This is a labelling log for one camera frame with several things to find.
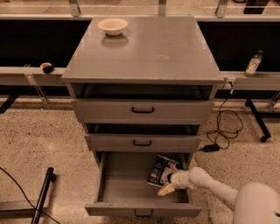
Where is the white wall outlet plug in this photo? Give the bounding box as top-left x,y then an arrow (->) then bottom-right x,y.
223,78 -> 235,90

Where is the green drink bottle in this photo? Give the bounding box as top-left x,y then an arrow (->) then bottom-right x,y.
244,51 -> 263,77

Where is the black caster table leg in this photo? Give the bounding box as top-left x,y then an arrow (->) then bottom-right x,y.
245,98 -> 271,143

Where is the black power cable with adapter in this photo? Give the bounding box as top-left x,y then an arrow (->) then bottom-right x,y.
198,87 -> 244,153

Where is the blue chip bag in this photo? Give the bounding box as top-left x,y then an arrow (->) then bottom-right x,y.
147,155 -> 179,187

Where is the grey top drawer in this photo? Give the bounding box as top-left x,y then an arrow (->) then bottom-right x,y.
72,99 -> 214,124

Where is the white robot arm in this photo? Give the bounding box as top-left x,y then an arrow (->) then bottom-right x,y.
158,166 -> 280,224

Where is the black metal stand leg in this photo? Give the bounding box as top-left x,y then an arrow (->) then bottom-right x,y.
31,167 -> 55,224

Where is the white paper bowl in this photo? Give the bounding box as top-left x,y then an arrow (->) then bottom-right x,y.
98,17 -> 128,36

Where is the grey open bottom drawer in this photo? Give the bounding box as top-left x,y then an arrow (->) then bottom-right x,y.
85,152 -> 201,217

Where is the grey middle drawer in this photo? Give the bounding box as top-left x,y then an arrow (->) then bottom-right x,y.
85,134 -> 200,153

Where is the grey metal rail shelf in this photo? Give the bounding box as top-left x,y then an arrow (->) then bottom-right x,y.
0,66 -> 65,86

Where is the black floor cable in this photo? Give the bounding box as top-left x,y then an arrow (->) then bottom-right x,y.
0,165 -> 60,224

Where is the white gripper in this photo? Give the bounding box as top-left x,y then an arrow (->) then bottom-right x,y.
157,164 -> 193,196

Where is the small black round object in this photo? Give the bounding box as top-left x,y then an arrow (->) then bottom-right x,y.
40,62 -> 54,74

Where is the grey drawer cabinet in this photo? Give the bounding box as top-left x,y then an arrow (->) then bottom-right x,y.
61,16 -> 225,165

